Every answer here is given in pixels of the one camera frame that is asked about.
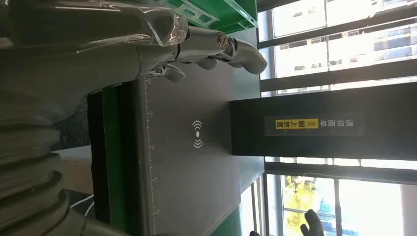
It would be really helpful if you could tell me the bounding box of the yellow and black column label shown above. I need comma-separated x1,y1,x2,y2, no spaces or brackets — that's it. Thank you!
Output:
264,113,365,137

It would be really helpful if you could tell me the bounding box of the dark green table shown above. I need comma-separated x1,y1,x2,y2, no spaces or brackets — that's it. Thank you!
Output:
88,28,265,236

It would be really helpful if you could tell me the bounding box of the black scanner column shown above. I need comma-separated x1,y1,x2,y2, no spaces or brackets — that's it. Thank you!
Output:
229,81,417,161

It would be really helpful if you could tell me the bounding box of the black scanner platform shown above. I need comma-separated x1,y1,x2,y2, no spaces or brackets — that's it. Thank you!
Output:
135,61,242,236

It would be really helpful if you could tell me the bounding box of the green plastic crate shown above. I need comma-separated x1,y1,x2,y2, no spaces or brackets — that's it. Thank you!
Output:
163,0,259,35

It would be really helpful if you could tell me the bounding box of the white cable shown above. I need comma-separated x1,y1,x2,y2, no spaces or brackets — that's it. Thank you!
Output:
69,194,95,217

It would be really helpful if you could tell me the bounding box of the window with dark frame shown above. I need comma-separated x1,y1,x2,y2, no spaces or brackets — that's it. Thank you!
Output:
256,0,417,236

